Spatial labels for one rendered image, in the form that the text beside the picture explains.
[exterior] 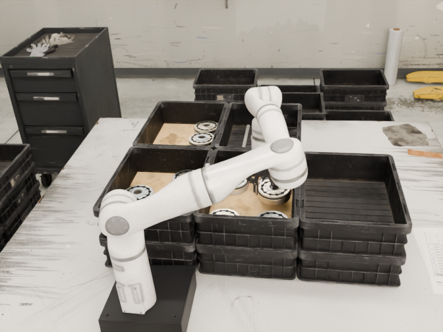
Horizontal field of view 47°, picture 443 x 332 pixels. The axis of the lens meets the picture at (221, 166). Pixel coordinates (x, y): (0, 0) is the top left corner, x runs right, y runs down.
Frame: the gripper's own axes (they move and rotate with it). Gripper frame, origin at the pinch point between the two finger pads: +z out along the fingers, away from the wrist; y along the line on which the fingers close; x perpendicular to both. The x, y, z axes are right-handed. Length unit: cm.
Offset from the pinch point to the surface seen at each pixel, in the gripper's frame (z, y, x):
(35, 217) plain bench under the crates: 18, -84, 1
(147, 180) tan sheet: 5.1, -41.8, 9.9
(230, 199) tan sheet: 5.3, -11.2, 0.8
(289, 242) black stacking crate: 3.7, 8.7, -21.1
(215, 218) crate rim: -4.6, -11.7, -22.4
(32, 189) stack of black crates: 50, -125, 65
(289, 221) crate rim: -4.6, 8.8, -22.2
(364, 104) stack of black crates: 43, 48, 162
